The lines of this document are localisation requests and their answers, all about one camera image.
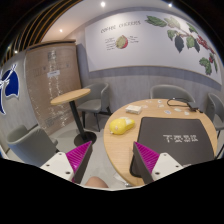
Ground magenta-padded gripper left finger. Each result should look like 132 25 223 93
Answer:
39 140 94 185

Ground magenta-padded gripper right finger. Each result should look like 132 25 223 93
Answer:
132 141 184 185

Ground dark grey mouse pad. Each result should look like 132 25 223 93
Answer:
129 116 216 178

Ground person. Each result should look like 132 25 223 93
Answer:
84 176 110 190

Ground grey armchair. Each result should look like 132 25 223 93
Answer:
76 82 113 133
6 124 60 168
204 92 224 138
149 83 197 103

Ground tall round wooden side table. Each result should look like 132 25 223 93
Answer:
49 87 98 148

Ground wooden panel cabinet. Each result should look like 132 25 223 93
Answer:
24 39 83 135

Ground ceiling spot lights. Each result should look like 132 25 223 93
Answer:
6 1 174 54

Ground black adapter with cable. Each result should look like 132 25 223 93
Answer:
166 97 203 114

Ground blue wall graphic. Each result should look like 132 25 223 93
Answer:
0 64 21 116

